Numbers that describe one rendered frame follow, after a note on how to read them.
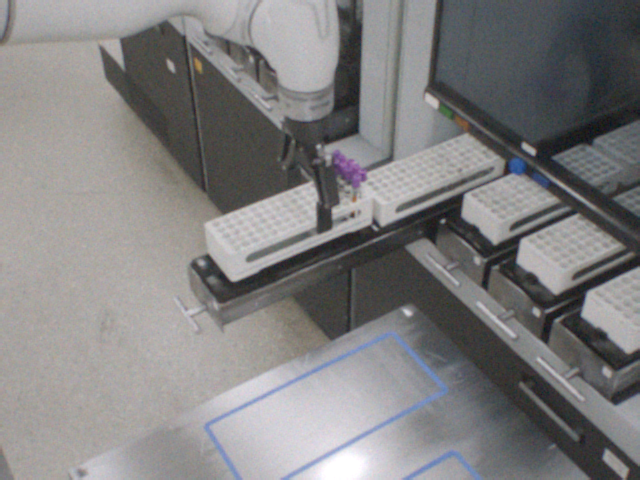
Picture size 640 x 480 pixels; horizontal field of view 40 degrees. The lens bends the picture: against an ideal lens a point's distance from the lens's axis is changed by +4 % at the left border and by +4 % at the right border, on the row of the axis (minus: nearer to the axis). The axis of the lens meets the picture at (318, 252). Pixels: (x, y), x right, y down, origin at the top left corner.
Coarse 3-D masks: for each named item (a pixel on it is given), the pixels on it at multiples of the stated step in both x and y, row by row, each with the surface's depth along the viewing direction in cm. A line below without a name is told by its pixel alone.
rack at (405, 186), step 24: (456, 144) 173; (480, 144) 173; (384, 168) 168; (408, 168) 169; (432, 168) 168; (456, 168) 168; (480, 168) 168; (384, 192) 162; (408, 192) 162; (432, 192) 171; (456, 192) 169; (384, 216) 161
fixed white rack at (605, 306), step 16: (608, 288) 143; (624, 288) 143; (592, 304) 141; (608, 304) 140; (624, 304) 141; (592, 320) 143; (608, 320) 140; (624, 320) 137; (608, 336) 141; (624, 336) 138
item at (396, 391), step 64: (384, 320) 144; (256, 384) 134; (320, 384) 134; (384, 384) 133; (448, 384) 133; (128, 448) 126; (192, 448) 125; (256, 448) 125; (320, 448) 125; (384, 448) 125; (448, 448) 125; (512, 448) 125
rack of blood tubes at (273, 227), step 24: (288, 192) 157; (312, 192) 158; (240, 216) 152; (264, 216) 152; (288, 216) 152; (312, 216) 153; (336, 216) 154; (360, 216) 157; (216, 240) 148; (240, 240) 149; (264, 240) 148; (288, 240) 156; (312, 240) 154; (240, 264) 147; (264, 264) 151
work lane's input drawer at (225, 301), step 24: (504, 168) 175; (408, 216) 164; (432, 216) 166; (336, 240) 161; (360, 240) 160; (384, 240) 162; (408, 240) 166; (192, 264) 156; (216, 264) 157; (288, 264) 156; (312, 264) 156; (336, 264) 159; (360, 264) 162; (192, 288) 160; (216, 288) 150; (240, 288) 150; (264, 288) 152; (288, 288) 155; (192, 312) 155; (216, 312) 151; (240, 312) 152
